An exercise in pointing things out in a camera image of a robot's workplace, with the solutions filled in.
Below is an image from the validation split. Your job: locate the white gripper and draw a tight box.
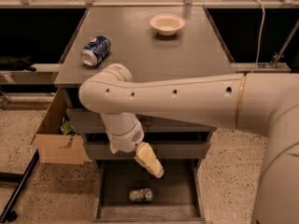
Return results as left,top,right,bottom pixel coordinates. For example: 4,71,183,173
100,113,164,178

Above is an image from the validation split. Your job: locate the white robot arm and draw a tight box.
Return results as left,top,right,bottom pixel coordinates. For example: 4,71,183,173
78,63,299,224

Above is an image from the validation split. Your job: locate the grey middle drawer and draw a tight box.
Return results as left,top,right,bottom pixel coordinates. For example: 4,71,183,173
83,142,209,160

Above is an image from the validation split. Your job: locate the grey drawer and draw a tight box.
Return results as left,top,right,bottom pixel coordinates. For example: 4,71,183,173
83,142,209,160
66,108,216,134
93,160,206,224

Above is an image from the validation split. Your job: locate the grey bottom drawer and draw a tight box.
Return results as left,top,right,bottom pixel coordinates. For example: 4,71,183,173
93,160,206,224

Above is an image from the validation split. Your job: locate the grey top drawer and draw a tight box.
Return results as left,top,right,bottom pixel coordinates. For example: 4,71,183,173
66,108,216,134

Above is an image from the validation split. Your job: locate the grey drawer cabinet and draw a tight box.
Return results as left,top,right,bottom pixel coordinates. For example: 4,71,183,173
53,6,240,170

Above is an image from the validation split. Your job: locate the blue pepsi can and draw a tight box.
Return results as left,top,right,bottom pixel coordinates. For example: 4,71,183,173
80,35,111,66

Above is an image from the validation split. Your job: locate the green snack bag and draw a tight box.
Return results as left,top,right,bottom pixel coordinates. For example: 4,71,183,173
60,119,76,135

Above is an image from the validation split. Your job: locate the cardboard box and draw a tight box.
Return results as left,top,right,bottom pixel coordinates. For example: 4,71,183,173
36,90,86,164

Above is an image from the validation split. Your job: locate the white paper bowl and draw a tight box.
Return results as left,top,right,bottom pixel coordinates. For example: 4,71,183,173
149,14,185,36

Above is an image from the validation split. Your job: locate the black object on ledge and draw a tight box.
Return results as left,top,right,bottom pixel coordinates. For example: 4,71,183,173
0,56,36,72

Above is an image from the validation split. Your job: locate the black floor rail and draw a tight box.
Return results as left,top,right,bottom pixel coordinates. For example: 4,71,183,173
0,151,39,224

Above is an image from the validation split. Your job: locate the white cable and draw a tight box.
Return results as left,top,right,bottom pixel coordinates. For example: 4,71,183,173
251,0,266,73

